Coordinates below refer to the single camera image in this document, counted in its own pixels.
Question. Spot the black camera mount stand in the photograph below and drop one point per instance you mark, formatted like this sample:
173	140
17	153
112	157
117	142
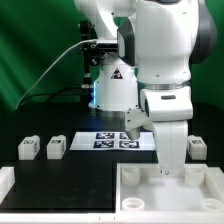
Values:
87	53

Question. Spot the white square table top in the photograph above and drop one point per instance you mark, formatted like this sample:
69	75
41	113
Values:
194	195

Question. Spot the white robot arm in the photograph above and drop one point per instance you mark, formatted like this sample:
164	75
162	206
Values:
144	48

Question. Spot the white marker sheet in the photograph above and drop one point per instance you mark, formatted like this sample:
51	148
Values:
112	141

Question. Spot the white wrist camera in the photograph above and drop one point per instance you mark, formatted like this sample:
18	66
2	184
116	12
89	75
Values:
158	106

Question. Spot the white left obstacle block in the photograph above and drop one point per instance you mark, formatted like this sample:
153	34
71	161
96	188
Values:
7	180

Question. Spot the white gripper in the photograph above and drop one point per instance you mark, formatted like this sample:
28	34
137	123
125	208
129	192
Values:
170	144

